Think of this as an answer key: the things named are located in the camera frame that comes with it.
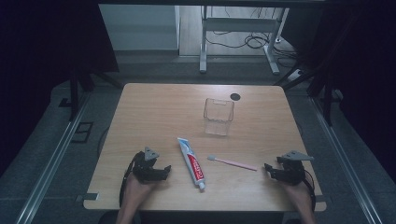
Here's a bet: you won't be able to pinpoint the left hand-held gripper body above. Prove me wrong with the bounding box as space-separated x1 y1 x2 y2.
132 146 165 184

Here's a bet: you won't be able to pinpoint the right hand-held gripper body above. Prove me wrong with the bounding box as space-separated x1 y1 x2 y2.
276 150 316 187

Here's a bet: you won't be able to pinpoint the white red toothpaste tube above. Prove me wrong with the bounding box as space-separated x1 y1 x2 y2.
177 136 206 192

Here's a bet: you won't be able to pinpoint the pink toothbrush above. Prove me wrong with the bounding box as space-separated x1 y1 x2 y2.
206 154 259 173

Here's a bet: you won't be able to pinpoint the clear plastic cup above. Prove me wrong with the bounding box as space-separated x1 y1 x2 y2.
203 97 235 137

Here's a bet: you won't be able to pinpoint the person's left hand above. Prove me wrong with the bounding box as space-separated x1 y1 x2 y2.
123 172 158 206

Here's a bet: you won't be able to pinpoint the person's right hand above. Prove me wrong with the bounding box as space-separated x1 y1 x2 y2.
279 181 313 208

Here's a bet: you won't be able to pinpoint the grey tape strip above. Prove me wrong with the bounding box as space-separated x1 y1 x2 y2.
76 192 100 202

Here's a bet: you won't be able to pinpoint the black metal stand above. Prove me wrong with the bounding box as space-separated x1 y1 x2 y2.
273 60 344 127
68 62 123 122

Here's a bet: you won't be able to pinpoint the white power strip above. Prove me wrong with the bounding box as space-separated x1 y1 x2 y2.
287 68 304 82

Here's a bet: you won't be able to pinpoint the dark curtain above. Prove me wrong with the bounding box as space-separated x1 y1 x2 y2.
281 0 396 185
0 0 120 176

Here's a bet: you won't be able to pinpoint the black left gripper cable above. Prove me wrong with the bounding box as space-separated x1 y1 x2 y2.
119 151 145 208

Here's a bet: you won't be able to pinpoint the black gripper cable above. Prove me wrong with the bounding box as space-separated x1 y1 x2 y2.
303 169 318 213
119 151 145 208

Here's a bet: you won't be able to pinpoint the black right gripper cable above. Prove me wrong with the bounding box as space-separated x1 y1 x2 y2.
303 169 318 213

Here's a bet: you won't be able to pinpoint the aluminium floor rail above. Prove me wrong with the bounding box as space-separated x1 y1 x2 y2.
309 96 385 224
14 92 92 224

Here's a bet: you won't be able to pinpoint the black floor bracket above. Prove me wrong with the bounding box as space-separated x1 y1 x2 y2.
70 121 94 145

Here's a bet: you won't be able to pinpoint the black floor cables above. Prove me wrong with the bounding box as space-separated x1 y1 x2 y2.
205 7 298 69

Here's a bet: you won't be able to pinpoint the white metal desk frame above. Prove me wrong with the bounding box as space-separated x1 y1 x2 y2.
199 5 290 76

